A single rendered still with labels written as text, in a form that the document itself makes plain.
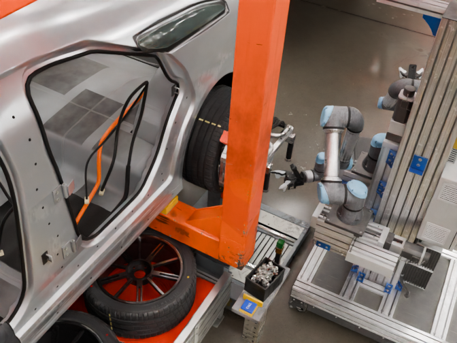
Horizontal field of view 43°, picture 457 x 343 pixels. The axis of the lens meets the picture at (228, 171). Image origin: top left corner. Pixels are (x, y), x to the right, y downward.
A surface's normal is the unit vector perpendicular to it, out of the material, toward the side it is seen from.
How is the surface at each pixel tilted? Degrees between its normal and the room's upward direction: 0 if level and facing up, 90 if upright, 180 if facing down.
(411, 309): 0
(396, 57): 0
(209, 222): 90
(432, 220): 90
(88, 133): 7
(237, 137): 90
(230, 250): 90
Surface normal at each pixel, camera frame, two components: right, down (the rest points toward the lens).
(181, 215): 0.07, -0.75
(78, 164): -0.47, 0.43
